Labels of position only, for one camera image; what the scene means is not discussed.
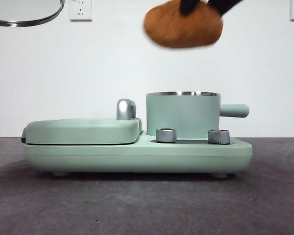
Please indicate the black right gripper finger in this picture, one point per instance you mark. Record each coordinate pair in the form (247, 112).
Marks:
(223, 6)
(189, 6)

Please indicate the brown potato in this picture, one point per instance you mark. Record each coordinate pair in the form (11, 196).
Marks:
(181, 29)

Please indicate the glass lid with green knob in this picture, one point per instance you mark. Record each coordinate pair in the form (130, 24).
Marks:
(5, 23)

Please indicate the silver control knob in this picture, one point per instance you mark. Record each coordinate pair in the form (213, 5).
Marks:
(165, 135)
(218, 136)

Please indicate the mint green cooker base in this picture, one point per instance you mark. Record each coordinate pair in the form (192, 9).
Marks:
(137, 159)

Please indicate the mint green hinged griddle cover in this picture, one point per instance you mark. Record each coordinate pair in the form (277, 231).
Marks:
(80, 132)

